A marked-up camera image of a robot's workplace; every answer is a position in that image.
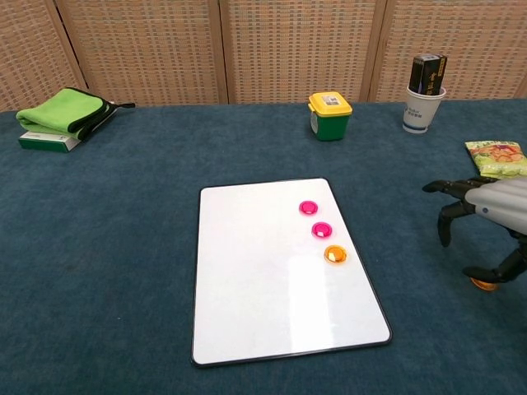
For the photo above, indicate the blue felt table cover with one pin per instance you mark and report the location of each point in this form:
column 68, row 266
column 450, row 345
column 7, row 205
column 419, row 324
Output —
column 103, row 247

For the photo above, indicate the bamboo folding screen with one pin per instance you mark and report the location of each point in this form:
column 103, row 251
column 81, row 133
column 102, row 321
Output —
column 288, row 49

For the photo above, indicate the green snack bag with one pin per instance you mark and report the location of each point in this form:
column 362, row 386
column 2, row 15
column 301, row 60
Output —
column 498, row 158

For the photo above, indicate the white magnetic board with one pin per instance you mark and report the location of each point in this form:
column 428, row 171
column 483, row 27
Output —
column 255, row 296

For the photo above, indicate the red round magnet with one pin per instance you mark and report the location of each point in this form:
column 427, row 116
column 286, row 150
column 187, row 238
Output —
column 309, row 207
column 322, row 230

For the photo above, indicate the green white flat box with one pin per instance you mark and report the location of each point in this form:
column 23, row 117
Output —
column 45, row 143

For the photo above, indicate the green folded cloth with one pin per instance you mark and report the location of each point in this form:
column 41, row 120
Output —
column 62, row 109

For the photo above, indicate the green container yellow lid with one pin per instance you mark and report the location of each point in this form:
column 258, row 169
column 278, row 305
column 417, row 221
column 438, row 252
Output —
column 329, row 117

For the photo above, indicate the white paper cup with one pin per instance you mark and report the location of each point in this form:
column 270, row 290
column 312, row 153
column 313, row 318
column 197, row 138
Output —
column 420, row 115

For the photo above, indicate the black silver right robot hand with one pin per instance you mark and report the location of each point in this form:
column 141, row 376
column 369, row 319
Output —
column 502, row 203

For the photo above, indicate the orange round magnet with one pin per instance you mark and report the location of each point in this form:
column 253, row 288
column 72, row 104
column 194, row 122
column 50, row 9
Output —
column 335, row 255
column 483, row 286

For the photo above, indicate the black box with gold print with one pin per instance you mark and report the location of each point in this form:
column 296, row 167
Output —
column 428, row 74

